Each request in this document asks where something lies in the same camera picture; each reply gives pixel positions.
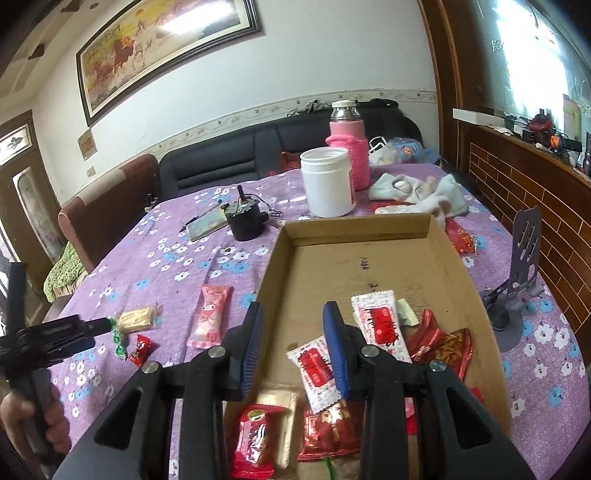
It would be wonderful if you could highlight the white red sachet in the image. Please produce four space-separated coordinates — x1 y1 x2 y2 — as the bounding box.
351 290 412 363
287 336 342 414

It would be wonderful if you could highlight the dark red foil pack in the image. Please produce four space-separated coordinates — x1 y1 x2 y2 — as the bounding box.
297 399 365 462

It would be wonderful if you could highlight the red foil snack bag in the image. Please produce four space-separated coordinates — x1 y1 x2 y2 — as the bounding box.
406 309 473 381

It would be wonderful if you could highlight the small red candy pack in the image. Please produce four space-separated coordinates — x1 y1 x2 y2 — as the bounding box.
128 334 152 368

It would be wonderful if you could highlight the yellow wafer snack bar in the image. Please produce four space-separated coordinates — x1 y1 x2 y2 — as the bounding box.
256 384 300 471

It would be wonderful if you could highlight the green candy strip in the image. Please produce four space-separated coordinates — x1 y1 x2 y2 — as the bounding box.
109 317 127 361

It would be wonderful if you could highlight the clear green-edged pastry pack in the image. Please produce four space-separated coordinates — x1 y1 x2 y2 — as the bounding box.
322 456 361 480

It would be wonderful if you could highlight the red yellow-label snack pack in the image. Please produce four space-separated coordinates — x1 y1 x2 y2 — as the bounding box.
470 387 486 406

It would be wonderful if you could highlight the silver grey snack pack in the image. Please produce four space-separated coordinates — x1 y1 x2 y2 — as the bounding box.
396 298 420 327

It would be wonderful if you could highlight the plastic bag with snacks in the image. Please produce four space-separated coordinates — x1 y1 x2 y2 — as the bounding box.
369 136 423 166

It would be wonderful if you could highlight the person left hand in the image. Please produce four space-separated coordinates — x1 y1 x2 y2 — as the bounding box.
1 385 72 468

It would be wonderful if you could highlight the pink cartoon snack pack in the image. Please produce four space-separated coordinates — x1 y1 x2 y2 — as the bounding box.
186 284 232 350

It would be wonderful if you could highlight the cardboard tray box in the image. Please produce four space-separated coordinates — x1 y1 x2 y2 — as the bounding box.
223 213 513 480

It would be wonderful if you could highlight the green patterned cushion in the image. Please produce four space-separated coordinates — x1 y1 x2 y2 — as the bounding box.
43 242 88 303

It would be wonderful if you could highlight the purple floral tablecloth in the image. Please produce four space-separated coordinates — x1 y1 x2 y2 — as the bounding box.
51 170 590 479

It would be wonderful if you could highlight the wooden glass door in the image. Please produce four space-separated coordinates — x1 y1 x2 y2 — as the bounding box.
1 111 65 324

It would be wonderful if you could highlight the brown armchair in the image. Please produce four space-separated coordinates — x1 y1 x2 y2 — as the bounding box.
57 154 160 272

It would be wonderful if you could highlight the purple phone stand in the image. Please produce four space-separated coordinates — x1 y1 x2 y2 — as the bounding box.
480 206 542 353

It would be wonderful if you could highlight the smartphone with yellow case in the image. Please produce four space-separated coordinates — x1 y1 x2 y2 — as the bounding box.
181 207 228 241

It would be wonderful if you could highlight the white plastic jar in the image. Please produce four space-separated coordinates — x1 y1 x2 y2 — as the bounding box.
301 147 356 218

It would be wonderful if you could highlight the white crumpled cloth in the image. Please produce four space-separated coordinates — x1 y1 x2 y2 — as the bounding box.
368 173 469 229

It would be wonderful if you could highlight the black leather sofa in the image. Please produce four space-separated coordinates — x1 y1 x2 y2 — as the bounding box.
157 98 424 202

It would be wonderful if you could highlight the pink knitted thermos bottle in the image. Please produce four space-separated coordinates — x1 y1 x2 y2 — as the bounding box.
325 100 370 191

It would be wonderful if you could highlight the wooden sideboard counter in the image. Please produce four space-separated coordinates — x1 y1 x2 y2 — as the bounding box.
452 106 591 333

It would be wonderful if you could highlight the white box on counter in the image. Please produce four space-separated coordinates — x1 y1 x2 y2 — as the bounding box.
452 108 505 127

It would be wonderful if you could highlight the framed horse painting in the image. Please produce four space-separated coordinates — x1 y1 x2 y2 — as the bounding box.
76 0 262 126

